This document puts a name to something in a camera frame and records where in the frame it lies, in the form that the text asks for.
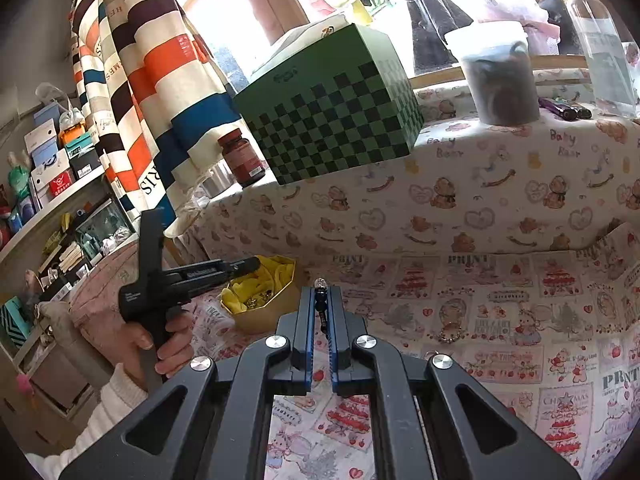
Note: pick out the brown medicine bottle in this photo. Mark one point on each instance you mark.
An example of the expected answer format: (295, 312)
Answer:
(245, 157)

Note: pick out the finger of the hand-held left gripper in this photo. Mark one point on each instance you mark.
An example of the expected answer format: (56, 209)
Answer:
(240, 264)

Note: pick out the pink padded seat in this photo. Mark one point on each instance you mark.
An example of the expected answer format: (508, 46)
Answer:
(100, 290)

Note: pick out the dark hanging garment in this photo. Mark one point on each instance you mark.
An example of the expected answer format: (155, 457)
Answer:
(430, 10)

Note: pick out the green clothes hanger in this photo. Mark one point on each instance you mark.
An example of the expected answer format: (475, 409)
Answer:
(380, 1)

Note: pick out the clear spray bottle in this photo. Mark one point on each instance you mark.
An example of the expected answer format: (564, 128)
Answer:
(605, 50)

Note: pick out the yellow satin cloth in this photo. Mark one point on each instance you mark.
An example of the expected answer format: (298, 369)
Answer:
(240, 290)

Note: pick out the person's left hand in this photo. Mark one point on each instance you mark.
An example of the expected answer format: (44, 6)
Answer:
(175, 345)

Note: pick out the plastic jar with white lid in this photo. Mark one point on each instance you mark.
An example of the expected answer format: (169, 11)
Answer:
(500, 80)

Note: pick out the shelf of small boxes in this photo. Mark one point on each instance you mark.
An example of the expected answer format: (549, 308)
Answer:
(55, 180)

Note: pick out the striped curtain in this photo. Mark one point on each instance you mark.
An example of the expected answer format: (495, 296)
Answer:
(150, 85)

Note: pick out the green checkered box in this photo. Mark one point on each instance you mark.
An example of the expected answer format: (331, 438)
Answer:
(340, 125)

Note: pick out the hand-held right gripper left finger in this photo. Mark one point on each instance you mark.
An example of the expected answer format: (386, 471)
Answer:
(225, 410)

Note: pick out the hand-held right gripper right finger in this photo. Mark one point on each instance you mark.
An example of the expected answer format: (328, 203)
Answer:
(425, 410)

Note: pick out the gold octagonal jewelry box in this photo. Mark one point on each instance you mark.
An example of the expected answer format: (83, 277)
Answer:
(260, 317)

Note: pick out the person's left forearm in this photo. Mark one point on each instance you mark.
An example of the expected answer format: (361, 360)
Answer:
(100, 425)

